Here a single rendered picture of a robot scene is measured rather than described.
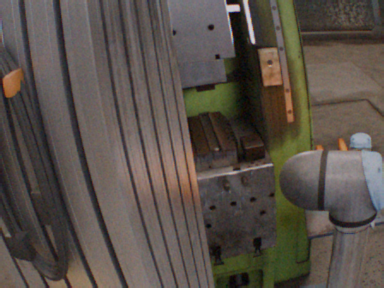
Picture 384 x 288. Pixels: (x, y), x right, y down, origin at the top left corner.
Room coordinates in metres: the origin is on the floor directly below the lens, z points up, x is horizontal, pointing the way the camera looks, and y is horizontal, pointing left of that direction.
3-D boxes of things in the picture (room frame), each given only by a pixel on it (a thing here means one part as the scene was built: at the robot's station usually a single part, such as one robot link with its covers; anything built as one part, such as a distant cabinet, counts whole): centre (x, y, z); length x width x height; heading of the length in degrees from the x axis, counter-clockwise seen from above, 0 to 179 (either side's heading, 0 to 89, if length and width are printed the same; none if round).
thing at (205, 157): (2.05, -0.06, 0.96); 0.42 x 0.20 x 0.09; 2
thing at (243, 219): (2.06, -0.12, 0.69); 0.56 x 0.38 x 0.45; 2
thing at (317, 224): (1.65, -0.63, 0.66); 0.40 x 0.30 x 0.02; 81
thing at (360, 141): (1.13, -0.48, 1.23); 0.09 x 0.08 x 0.11; 155
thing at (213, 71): (2.05, -0.06, 1.32); 0.42 x 0.20 x 0.10; 2
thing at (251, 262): (2.06, -0.12, 0.23); 0.55 x 0.37 x 0.47; 2
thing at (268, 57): (1.98, -0.38, 1.27); 0.09 x 0.02 x 0.17; 92
